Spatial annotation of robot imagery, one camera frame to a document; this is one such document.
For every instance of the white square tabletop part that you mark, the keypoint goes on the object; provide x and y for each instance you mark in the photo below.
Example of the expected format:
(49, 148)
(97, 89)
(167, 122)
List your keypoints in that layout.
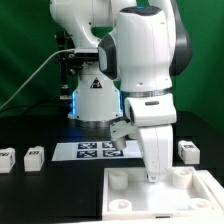
(182, 192)

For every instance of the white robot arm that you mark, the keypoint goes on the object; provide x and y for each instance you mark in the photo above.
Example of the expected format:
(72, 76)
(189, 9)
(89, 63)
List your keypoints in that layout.
(125, 56)

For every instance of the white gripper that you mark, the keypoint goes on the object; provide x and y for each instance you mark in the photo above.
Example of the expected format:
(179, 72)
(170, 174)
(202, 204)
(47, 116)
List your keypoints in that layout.
(153, 118)

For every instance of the white sheet with tags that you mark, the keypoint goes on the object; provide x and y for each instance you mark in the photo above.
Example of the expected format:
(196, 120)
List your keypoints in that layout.
(94, 151)

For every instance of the black camera on stand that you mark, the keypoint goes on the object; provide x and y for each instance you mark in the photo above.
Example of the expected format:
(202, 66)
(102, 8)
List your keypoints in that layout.
(70, 62)

